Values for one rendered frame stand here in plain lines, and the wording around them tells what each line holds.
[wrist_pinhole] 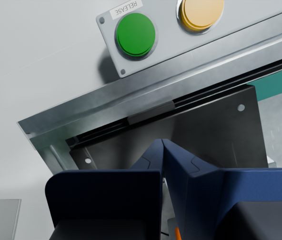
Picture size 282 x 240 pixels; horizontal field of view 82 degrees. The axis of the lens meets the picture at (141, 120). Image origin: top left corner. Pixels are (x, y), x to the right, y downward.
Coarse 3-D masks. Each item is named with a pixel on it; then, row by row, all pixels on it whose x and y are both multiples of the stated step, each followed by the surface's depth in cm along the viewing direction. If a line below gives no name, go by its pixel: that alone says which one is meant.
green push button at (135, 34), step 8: (128, 16) 16; (136, 16) 16; (144, 16) 16; (120, 24) 16; (128, 24) 16; (136, 24) 16; (144, 24) 16; (152, 24) 16; (120, 32) 16; (128, 32) 16; (136, 32) 16; (144, 32) 16; (152, 32) 16; (120, 40) 17; (128, 40) 17; (136, 40) 17; (144, 40) 17; (152, 40) 17; (128, 48) 17; (136, 48) 17; (144, 48) 17; (136, 56) 18
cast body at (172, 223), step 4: (168, 220) 17; (172, 220) 17; (176, 220) 17; (168, 224) 17; (172, 224) 16; (176, 224) 16; (168, 228) 16; (172, 228) 16; (172, 232) 16; (172, 236) 15
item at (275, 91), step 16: (272, 64) 23; (224, 80) 25; (240, 80) 22; (256, 80) 20; (272, 80) 20; (192, 96) 24; (208, 96) 21; (272, 96) 24; (272, 112) 24; (96, 128) 28; (112, 128) 24; (272, 128) 25; (272, 144) 26
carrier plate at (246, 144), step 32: (224, 96) 19; (256, 96) 18; (128, 128) 21; (160, 128) 20; (192, 128) 20; (224, 128) 20; (256, 128) 20; (96, 160) 22; (128, 160) 22; (224, 160) 21; (256, 160) 21
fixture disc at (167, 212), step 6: (198, 156) 20; (204, 156) 21; (210, 162) 20; (216, 162) 20; (162, 186) 20; (162, 192) 21; (168, 192) 21; (162, 198) 21; (168, 198) 21; (162, 204) 21; (168, 204) 21; (162, 210) 22; (168, 210) 22; (162, 216) 22; (168, 216) 22; (174, 216) 22; (162, 222) 22; (162, 228) 23; (162, 234) 23; (168, 234) 23
